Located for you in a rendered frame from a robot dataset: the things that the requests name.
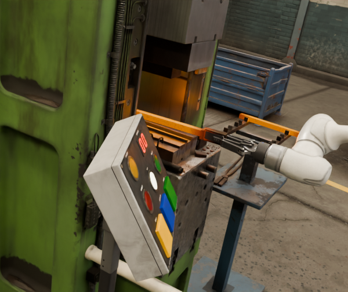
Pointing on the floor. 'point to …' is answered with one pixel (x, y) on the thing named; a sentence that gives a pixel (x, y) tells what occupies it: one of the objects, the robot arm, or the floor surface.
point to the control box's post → (108, 263)
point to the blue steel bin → (249, 83)
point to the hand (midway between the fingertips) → (214, 136)
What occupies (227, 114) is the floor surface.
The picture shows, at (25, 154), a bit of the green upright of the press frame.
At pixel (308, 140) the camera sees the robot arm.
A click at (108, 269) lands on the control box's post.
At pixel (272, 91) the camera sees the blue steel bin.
